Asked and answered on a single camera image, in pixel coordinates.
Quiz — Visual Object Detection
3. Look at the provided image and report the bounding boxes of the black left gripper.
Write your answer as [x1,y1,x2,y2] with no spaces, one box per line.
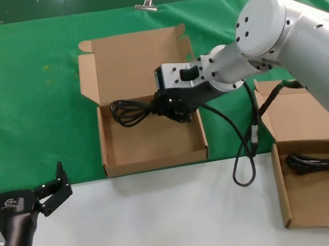
[0,157,81,246]

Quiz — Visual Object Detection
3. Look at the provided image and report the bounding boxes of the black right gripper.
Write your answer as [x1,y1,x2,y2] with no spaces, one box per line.
[148,78,229,128]

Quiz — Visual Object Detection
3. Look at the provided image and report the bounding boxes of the black power cable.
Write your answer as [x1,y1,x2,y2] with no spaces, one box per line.
[109,94,161,128]
[285,147,329,186]

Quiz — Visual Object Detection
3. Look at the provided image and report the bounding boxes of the open cardboard box with hole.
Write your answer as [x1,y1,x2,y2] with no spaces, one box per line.
[73,22,211,181]

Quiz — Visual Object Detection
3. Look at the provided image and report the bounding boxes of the green table cloth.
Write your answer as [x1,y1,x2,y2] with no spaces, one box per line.
[0,0,329,195]

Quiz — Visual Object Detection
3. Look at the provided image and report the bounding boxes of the silver binder clip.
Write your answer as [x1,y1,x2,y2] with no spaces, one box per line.
[132,0,159,16]

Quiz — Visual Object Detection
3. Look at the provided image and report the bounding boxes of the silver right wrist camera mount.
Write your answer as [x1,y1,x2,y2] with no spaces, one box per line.
[153,56,209,94]

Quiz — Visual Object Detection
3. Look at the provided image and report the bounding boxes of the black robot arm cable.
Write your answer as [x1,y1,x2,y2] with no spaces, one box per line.
[199,72,320,191]

